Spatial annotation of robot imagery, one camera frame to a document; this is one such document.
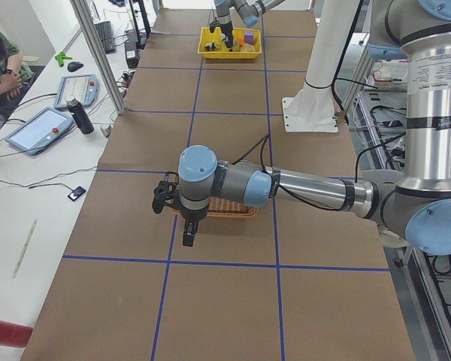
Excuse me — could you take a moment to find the green clamp tool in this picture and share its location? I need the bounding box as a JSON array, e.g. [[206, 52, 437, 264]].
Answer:
[[54, 51, 73, 68]]

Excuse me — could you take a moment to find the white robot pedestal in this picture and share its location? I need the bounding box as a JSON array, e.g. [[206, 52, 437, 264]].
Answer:
[[283, 0, 361, 132]]

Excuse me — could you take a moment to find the toy bread croissant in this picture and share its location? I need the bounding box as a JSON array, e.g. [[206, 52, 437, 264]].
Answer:
[[240, 44, 256, 53]]

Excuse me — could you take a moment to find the far teach pendant tablet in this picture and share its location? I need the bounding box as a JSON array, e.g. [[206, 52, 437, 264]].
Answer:
[[53, 74, 99, 111]]

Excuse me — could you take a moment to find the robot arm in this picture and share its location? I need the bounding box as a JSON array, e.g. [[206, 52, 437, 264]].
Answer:
[[209, 0, 283, 51], [171, 1, 451, 256]]

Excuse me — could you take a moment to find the purple foam block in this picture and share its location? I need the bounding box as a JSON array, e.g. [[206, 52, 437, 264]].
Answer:
[[244, 31, 254, 45]]

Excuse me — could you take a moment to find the seated person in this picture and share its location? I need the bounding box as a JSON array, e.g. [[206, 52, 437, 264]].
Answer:
[[0, 32, 36, 119]]

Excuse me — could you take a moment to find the teach pendant tablet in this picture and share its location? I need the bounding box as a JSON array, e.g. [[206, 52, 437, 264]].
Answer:
[[53, 74, 99, 111], [5, 108, 73, 156]]

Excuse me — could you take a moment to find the red fire extinguisher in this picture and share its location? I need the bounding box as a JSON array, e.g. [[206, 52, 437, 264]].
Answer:
[[0, 320, 33, 347]]

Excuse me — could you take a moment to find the black computer mouse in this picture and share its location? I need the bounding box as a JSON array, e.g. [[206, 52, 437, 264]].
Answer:
[[67, 62, 84, 72]]

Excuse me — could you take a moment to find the black keyboard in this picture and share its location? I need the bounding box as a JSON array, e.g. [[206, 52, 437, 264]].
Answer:
[[94, 21, 116, 53]]

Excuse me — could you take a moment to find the near teach pendant tablet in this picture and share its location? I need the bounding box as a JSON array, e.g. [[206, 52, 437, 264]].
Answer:
[[5, 108, 73, 156]]

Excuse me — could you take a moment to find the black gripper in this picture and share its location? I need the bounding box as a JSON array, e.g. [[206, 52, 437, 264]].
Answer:
[[220, 21, 234, 52], [178, 205, 209, 247]]

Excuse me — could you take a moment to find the black water bottle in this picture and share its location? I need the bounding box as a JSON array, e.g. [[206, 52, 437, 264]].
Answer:
[[65, 95, 94, 135]]

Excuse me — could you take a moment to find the brown wicker basket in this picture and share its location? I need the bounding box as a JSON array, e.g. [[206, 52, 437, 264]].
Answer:
[[164, 171, 258, 219]]

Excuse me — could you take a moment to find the aluminium frame post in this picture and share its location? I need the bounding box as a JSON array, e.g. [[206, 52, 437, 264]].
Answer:
[[70, 0, 126, 114]]

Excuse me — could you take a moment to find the panda figurine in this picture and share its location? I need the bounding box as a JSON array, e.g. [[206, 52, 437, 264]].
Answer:
[[204, 42, 220, 52]]

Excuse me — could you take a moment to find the yellow plastic basket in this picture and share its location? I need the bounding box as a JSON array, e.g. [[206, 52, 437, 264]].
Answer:
[[197, 27, 262, 59]]

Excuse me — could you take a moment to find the small black sensor pad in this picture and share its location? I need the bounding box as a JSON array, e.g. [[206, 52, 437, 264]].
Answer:
[[68, 187, 86, 202]]

